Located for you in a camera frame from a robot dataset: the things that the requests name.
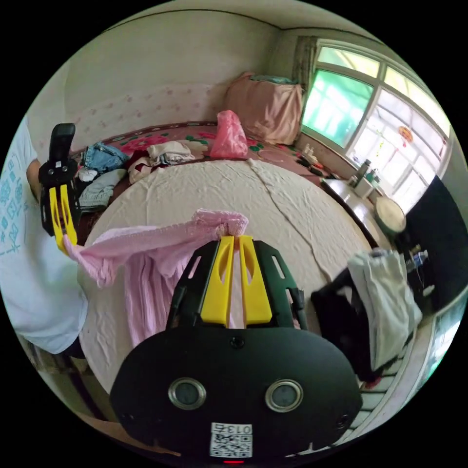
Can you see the pink covered bedding stack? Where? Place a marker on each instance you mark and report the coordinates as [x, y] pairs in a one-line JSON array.
[[268, 109]]

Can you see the person's body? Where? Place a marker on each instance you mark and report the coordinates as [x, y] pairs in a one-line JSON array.
[[33, 278]]

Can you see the pink plastic bag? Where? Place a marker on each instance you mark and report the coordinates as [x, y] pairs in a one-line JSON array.
[[228, 139]]

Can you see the patterned curtain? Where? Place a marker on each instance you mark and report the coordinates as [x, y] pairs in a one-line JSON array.
[[304, 60]]

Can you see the person's left hand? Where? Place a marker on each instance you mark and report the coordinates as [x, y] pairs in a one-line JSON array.
[[33, 179]]

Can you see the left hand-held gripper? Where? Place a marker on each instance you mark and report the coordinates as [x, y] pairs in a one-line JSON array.
[[58, 173]]

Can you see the pile of clothes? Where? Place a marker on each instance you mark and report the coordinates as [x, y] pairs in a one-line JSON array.
[[106, 175]]

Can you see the pink sweater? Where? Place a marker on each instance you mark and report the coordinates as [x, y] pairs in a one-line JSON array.
[[146, 252]]

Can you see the window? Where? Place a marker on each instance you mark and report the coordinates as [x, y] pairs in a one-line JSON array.
[[369, 120]]

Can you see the black television screen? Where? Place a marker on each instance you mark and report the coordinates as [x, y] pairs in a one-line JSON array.
[[442, 248]]

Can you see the bed with white sheet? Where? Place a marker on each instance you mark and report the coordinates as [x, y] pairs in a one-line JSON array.
[[226, 190]]

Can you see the dark wooden table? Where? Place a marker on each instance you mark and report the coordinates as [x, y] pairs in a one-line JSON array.
[[351, 204]]

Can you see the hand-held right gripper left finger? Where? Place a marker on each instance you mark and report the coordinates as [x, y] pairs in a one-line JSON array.
[[219, 285]]

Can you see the black and white clothes pile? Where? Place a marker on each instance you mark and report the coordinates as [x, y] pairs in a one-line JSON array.
[[365, 314]]

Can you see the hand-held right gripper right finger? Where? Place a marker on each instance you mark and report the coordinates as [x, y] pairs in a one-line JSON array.
[[257, 292]]

